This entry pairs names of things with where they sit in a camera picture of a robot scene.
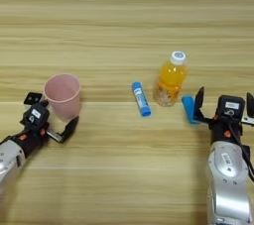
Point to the orange juice bottle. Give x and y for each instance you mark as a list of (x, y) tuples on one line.
[(170, 80)]

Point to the blue rectangular eraser block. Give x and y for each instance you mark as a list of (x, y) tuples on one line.
[(188, 108)]

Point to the pink plastic cup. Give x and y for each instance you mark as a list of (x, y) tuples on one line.
[(63, 98)]

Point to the small black white cube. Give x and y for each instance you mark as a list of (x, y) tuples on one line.
[(33, 97)]

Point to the black labelled box right gripper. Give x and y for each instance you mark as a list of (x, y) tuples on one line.
[(231, 107)]

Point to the black labelled box left gripper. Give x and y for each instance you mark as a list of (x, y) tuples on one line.
[(36, 115)]

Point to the blue glue stick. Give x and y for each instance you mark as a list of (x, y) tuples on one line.
[(141, 99)]

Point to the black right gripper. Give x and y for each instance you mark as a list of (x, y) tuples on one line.
[(226, 131)]

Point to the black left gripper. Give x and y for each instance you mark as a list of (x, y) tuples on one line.
[(31, 139)]

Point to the black labelled box gripper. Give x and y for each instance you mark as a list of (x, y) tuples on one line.
[(36, 115), (231, 107)]

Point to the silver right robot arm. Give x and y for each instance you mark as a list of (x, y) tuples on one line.
[(228, 176)]

